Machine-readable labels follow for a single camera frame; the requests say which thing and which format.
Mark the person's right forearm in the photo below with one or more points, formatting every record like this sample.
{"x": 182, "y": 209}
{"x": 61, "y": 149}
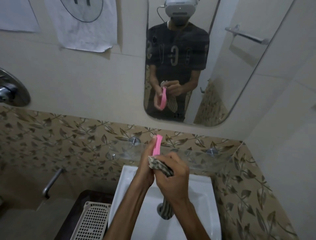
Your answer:
{"x": 191, "y": 222}

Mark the clear glass shelf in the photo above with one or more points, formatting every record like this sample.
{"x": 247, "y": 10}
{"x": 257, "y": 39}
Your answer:
{"x": 197, "y": 160}

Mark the person's left hand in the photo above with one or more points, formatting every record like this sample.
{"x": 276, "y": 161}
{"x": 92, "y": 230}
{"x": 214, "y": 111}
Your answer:
{"x": 144, "y": 170}

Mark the chrome shower valve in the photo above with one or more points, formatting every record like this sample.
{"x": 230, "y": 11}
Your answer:
{"x": 12, "y": 90}

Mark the white paper with circle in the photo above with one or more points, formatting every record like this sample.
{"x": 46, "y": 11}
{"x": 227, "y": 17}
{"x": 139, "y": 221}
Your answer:
{"x": 84, "y": 32}

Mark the person's right fingers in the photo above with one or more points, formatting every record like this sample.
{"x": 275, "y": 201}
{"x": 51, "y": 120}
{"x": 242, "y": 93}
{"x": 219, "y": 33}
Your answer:
{"x": 170, "y": 160}

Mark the chrome shelf mount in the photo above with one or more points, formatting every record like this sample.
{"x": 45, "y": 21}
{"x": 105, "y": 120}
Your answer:
{"x": 112, "y": 156}
{"x": 212, "y": 151}
{"x": 134, "y": 140}

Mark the white plastic basket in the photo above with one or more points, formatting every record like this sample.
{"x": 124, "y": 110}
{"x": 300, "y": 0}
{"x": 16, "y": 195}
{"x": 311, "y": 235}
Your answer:
{"x": 92, "y": 222}

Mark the person's left fingers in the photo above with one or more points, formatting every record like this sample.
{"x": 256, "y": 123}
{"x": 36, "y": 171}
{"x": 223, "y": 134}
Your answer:
{"x": 151, "y": 146}

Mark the person's left forearm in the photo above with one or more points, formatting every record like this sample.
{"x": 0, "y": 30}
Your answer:
{"x": 128, "y": 212}

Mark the striped grey cloth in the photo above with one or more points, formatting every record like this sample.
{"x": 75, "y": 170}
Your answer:
{"x": 160, "y": 168}

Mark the pink plastic comb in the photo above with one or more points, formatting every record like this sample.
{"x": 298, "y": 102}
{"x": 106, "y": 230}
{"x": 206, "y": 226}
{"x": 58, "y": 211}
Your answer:
{"x": 157, "y": 145}

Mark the plain white paper sheet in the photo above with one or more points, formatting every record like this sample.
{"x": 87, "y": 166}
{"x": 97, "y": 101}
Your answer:
{"x": 17, "y": 17}

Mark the white ceramic sink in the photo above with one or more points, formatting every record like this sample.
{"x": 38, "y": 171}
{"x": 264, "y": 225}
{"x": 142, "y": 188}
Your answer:
{"x": 148, "y": 227}

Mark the person's right hand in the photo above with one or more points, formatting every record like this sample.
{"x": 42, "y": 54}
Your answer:
{"x": 174, "y": 181}

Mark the wall mirror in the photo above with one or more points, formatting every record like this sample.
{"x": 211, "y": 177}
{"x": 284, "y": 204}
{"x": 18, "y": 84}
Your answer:
{"x": 237, "y": 74}

